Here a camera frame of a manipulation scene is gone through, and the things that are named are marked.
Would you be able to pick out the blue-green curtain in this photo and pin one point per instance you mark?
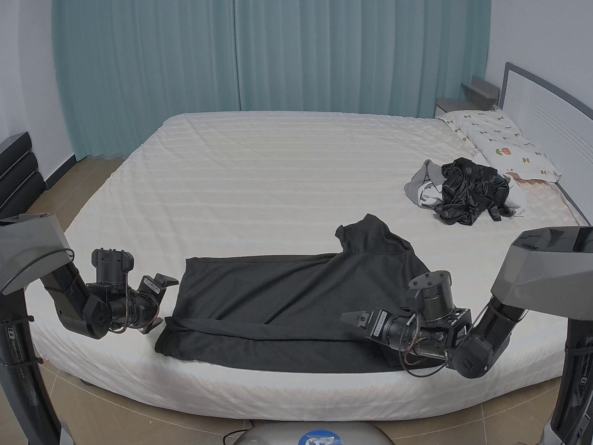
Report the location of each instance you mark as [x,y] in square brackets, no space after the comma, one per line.
[361,44]
[139,63]

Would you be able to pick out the black chest of drawers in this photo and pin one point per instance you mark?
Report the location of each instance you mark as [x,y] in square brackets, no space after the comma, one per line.
[16,179]

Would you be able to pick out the white printed pillow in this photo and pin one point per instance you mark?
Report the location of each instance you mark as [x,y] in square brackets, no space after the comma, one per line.
[502,144]

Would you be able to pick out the pile of clothes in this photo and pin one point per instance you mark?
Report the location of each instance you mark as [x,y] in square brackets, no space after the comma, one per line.
[468,190]

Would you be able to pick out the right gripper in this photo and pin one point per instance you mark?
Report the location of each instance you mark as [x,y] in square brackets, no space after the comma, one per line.
[394,332]

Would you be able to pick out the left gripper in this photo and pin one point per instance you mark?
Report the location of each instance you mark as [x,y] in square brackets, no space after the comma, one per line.
[141,306]

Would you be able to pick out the black T-shirt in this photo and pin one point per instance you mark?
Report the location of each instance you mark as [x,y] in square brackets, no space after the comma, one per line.
[278,295]

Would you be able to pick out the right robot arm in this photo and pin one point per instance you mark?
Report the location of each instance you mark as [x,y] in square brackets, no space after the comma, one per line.
[532,267]

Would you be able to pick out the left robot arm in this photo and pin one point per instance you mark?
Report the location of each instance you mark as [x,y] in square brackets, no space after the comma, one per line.
[69,304]

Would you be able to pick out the grey bedside table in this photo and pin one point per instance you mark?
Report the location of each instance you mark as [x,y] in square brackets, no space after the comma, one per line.
[454,104]

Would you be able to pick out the bed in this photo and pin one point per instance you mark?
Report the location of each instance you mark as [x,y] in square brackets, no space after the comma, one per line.
[278,179]

